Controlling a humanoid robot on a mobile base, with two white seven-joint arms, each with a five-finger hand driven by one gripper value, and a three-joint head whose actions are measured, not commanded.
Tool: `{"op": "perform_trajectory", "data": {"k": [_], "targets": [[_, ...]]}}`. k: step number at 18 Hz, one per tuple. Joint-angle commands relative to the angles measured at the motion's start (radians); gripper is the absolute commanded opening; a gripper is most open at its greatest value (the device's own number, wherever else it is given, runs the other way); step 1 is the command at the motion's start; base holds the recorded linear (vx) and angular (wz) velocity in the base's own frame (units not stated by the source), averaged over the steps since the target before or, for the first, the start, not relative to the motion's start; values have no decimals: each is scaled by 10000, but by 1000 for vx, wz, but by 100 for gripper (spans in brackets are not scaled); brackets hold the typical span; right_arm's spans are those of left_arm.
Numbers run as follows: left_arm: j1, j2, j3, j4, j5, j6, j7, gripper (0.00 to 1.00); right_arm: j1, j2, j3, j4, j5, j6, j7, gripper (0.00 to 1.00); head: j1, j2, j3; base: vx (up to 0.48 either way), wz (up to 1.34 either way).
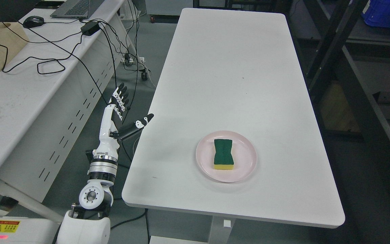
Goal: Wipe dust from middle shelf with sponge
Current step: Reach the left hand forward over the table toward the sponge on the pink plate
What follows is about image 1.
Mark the white work table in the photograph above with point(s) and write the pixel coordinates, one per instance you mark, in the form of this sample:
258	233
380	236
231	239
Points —
234	71

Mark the black power adapter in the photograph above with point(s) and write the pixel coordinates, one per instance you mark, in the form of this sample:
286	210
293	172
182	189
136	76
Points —
90	28

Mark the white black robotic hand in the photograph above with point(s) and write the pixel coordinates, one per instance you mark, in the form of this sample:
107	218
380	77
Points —
111	129

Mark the grey laptop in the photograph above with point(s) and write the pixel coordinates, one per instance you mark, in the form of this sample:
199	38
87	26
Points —
77	9

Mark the yellow warning label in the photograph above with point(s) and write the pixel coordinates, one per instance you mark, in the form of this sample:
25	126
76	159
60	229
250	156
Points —
9	226

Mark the black metal shelf rack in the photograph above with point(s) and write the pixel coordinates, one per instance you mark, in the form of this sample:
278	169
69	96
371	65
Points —
341	46

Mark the pink round plate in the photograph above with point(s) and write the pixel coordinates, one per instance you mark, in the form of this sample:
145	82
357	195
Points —
243	152

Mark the black computer mouse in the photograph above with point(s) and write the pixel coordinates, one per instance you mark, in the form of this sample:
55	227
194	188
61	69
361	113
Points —
33	21

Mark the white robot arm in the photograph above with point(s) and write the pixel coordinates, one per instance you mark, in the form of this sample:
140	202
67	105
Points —
88	222

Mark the white power strip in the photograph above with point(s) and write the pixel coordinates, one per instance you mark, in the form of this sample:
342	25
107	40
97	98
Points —
131	61

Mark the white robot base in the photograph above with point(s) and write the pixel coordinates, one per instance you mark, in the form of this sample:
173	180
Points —
27	230

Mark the blue plastic bin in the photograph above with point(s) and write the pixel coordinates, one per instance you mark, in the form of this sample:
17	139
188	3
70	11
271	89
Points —
376	13

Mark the green yellow sponge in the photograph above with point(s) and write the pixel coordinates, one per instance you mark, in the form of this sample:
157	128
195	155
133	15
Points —
223	159

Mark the white side desk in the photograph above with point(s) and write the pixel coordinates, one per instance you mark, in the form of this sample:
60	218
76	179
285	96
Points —
44	104

